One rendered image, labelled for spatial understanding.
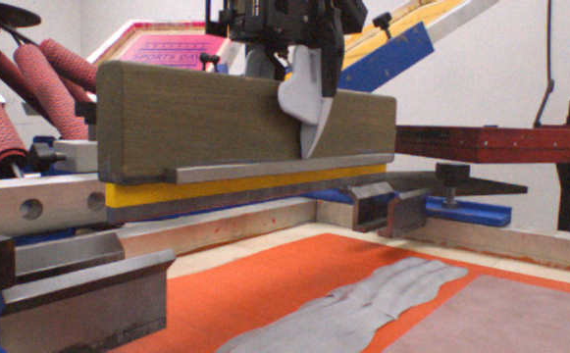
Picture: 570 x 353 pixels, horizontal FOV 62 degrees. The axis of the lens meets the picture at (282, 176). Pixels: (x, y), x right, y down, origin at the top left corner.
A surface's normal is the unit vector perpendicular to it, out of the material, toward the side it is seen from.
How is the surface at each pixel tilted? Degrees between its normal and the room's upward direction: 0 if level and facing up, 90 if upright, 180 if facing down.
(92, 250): 45
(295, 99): 83
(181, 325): 0
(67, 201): 90
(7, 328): 90
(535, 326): 0
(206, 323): 0
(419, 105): 90
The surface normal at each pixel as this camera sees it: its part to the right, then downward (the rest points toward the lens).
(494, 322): 0.03, -0.99
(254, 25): -0.63, 0.07
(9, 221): 0.77, 0.10
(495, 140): 0.37, 0.12
